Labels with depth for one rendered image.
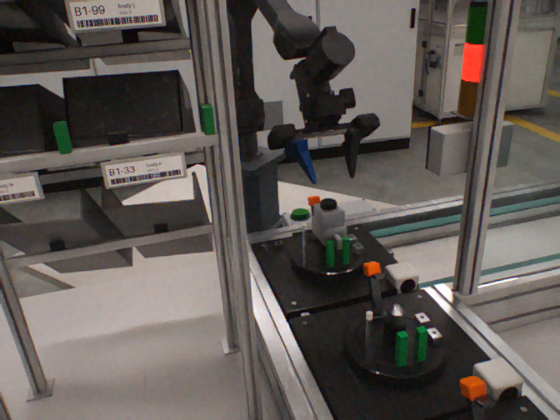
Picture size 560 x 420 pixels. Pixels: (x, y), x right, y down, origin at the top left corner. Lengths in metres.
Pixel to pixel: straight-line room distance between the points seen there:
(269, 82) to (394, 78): 1.00
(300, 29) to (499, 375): 0.61
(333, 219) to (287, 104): 3.11
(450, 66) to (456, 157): 4.23
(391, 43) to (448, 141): 3.36
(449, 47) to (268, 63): 1.82
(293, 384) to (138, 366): 0.33
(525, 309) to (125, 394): 0.71
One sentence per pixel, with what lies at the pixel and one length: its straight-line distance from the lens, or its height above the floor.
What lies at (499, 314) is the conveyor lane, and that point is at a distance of 0.98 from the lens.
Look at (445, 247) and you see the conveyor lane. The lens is 1.13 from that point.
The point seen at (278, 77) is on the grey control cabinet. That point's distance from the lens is 3.90.
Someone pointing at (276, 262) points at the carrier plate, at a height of 0.97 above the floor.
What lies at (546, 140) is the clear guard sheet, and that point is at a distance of 0.88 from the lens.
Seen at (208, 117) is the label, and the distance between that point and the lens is 0.56.
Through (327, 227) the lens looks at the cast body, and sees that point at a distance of 0.88.
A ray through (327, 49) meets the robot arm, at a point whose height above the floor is 1.35.
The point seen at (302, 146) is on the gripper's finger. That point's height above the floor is 1.21.
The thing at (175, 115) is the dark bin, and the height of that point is 1.32.
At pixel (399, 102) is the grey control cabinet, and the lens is 4.26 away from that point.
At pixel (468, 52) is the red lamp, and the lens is 0.79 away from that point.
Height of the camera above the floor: 1.48
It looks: 26 degrees down
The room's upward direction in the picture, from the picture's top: 3 degrees counter-clockwise
